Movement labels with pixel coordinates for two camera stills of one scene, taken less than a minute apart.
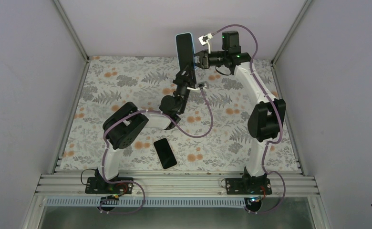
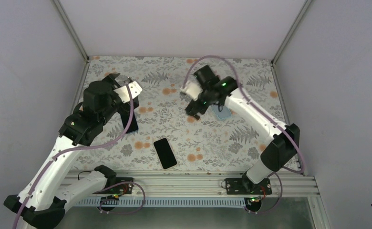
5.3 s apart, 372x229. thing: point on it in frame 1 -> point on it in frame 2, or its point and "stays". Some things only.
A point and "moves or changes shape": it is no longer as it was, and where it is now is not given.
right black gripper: [203, 60] -> [190, 111]
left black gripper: [185, 80] -> [126, 109]
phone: [165, 154] stays
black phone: [185, 50] moves or changes shape
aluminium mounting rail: [293, 183] stays
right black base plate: [248, 186] stays
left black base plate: [94, 185] stays
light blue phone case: [186, 50] -> [225, 113]
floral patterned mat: [211, 133] stays
